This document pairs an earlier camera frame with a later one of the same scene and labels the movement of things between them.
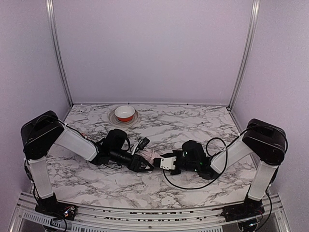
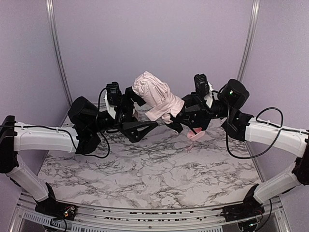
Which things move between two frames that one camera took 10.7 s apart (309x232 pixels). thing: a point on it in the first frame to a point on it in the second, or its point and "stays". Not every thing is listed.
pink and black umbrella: [151, 151] to [160, 103]
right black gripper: [177, 162] to [201, 111]
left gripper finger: [147, 162] to [134, 97]
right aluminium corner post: [248, 50] stays
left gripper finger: [146, 170] to [135, 130]
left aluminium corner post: [54, 24] stays
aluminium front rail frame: [27, 218] stays
